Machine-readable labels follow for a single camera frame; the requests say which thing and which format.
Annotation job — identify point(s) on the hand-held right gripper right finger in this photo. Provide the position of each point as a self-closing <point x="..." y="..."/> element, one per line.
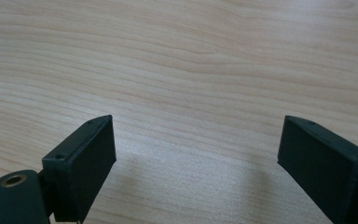
<point x="323" y="168"/>

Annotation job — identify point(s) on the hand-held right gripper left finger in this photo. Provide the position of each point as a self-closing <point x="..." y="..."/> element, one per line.
<point x="84" y="168"/>

